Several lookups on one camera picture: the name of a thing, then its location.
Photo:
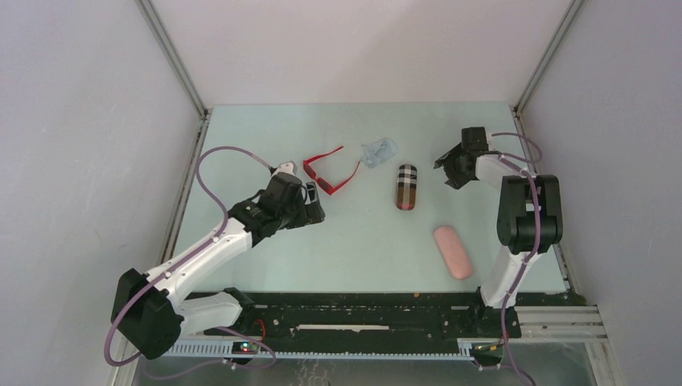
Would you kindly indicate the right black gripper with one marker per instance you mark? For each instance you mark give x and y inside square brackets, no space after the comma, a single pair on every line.
[455,181]

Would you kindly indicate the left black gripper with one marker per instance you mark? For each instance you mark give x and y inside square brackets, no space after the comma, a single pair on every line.
[310,213]

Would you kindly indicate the plaid brown glasses case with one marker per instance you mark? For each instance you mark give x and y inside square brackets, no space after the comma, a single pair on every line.
[406,187]

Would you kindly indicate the pink glasses case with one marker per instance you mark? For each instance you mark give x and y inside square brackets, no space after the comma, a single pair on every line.
[453,252]

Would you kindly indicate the blue cleaning cloth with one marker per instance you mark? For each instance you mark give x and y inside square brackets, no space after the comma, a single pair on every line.
[376,153]

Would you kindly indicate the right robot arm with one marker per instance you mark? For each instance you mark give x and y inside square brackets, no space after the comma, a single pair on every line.
[529,216]

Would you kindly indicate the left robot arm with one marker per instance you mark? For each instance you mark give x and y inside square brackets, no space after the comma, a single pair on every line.
[152,310]

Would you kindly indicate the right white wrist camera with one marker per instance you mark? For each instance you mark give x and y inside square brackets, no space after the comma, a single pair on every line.
[474,140]

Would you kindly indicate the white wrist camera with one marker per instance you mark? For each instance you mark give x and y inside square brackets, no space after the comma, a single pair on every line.
[284,192]
[474,140]

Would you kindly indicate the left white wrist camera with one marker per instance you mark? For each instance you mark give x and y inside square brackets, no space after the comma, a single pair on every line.
[284,192]

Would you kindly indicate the red frame sunglasses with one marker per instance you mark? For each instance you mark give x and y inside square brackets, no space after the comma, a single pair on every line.
[332,170]

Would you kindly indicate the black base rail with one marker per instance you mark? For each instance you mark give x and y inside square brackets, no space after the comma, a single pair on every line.
[373,323]

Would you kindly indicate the right aluminium frame post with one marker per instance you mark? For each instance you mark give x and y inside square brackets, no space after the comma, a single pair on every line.
[557,39]

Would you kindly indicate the aluminium frame post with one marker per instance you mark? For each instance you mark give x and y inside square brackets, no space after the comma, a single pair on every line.
[557,39]
[163,37]

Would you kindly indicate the left aluminium frame post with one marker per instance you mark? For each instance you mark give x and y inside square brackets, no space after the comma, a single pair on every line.
[163,37]

